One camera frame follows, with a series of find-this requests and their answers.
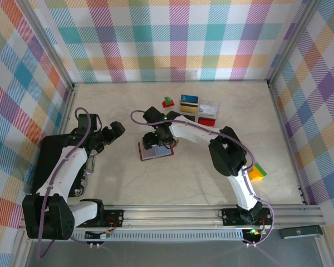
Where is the brown leather card holder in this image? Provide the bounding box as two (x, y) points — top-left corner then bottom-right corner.
(138, 139), (180, 161)

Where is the gold credit card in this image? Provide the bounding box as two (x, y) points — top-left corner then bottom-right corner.
(180, 102), (199, 114)

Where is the red credit card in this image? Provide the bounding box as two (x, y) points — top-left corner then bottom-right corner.
(197, 117), (217, 126)

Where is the white credit card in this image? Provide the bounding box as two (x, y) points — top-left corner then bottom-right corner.
(199, 104), (218, 116)

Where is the clear plastic card tray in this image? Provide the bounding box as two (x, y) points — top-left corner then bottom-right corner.
(179, 94), (221, 127)

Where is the black hard case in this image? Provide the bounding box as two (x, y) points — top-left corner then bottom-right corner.
(30, 133), (97, 201)

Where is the small electronics board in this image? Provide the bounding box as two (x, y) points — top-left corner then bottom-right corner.
(85, 230), (112, 240)
(243, 228), (265, 237)

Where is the yellow and green toy block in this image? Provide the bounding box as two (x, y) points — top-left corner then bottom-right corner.
(249, 163), (268, 182)

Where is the black flat device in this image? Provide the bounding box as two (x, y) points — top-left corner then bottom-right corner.
(278, 225), (323, 240)

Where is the aluminium side rail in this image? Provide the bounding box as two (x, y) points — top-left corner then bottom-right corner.
(54, 83), (79, 137)
(267, 82), (310, 205)

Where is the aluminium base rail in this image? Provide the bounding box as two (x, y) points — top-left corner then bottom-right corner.
(18, 204), (327, 231)

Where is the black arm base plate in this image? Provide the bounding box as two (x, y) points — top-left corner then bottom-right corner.
(73, 208), (125, 228)
(221, 207), (274, 226)

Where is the grey slotted cable duct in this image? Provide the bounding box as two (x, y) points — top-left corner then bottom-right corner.
(33, 230), (245, 242)

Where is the aluminium frame post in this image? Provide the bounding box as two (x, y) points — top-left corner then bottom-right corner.
(266, 0), (322, 88)
(18, 0), (76, 91)

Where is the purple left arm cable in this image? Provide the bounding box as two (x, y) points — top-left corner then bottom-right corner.
(36, 107), (104, 260)

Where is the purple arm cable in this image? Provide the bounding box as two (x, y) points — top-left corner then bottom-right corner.
(130, 110), (276, 247)
(36, 107), (104, 260)

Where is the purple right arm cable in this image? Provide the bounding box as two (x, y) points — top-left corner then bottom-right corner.
(130, 110), (276, 247)

